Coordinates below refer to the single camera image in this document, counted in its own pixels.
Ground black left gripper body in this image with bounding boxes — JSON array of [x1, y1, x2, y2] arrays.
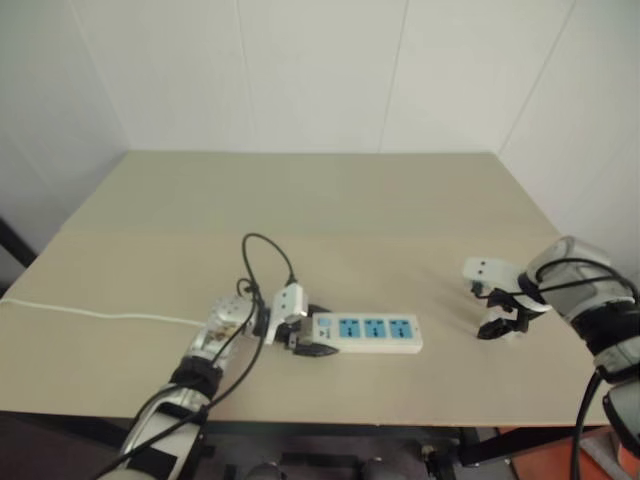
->
[[279, 317, 315, 352]]

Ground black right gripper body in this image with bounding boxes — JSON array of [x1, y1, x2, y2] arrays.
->
[[486, 286, 533, 335]]

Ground white power strip blue sockets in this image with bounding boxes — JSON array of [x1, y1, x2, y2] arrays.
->
[[299, 313, 425, 356]]

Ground dark rounded shape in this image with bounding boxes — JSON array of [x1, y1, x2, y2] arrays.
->
[[244, 460, 282, 480]]

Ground orange box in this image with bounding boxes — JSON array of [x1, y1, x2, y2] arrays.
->
[[512, 433, 640, 480]]

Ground black panel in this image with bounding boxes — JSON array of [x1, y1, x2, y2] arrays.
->
[[0, 216, 37, 297]]

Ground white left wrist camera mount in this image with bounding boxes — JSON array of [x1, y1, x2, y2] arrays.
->
[[263, 283, 309, 347]]

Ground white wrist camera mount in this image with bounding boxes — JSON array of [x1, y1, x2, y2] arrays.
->
[[263, 283, 309, 347], [461, 256, 550, 315]]

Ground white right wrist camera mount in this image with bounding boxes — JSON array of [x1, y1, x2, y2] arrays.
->
[[461, 256, 550, 315]]

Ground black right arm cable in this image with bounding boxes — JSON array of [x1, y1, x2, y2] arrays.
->
[[517, 257, 640, 480]]

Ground black metal table frame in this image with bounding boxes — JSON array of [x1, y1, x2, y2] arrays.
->
[[0, 409, 609, 480]]

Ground white power strip cord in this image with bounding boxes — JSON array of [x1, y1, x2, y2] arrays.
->
[[0, 298, 209, 329]]

